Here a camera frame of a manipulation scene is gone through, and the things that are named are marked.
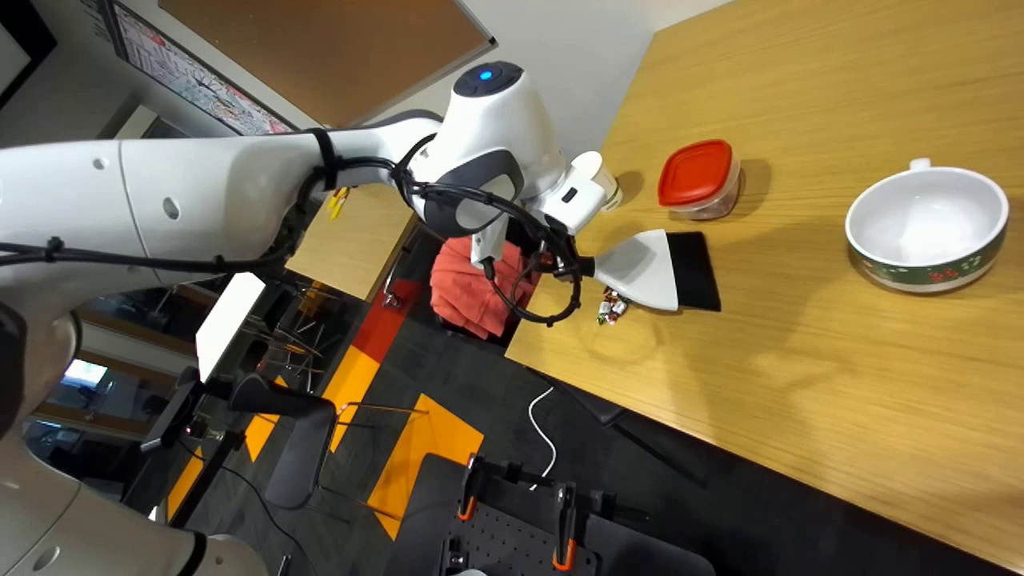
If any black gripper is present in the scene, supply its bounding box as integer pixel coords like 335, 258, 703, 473
529, 214, 597, 286

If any black ball with red hole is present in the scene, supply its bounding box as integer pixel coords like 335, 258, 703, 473
588, 227, 728, 316

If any coral pink cloth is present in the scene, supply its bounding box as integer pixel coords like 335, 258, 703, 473
427, 235, 539, 342

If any wooden side table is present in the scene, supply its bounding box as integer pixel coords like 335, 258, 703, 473
283, 182, 421, 305

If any black clamp with orange tip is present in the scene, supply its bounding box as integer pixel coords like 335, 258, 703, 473
546, 482, 585, 576
456, 457, 485, 529

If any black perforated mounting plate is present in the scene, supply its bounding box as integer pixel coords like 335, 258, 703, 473
380, 496, 721, 576

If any white flat box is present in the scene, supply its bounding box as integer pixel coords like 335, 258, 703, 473
191, 269, 273, 388

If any white bowl with patterned band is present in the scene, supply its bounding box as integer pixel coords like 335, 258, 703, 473
842, 157, 1012, 299

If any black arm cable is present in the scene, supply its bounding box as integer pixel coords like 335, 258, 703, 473
0, 126, 588, 330

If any white floor cable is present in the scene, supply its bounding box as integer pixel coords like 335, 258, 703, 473
525, 384, 563, 482

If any cork board with silver frame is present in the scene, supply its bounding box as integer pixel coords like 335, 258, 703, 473
156, 0, 499, 134

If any wall poster whiteboard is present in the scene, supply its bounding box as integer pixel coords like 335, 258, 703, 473
109, 0, 305, 139

